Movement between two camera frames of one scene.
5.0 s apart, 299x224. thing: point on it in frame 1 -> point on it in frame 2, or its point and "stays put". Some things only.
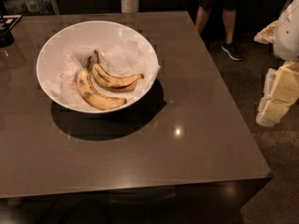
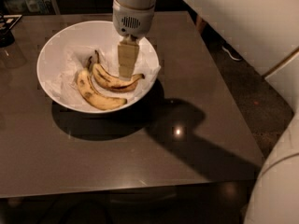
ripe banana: [91, 95] stays put
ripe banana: [111, 81] stays put
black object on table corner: [7, 22] stays put
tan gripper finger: [285, 87] -> [127, 54]
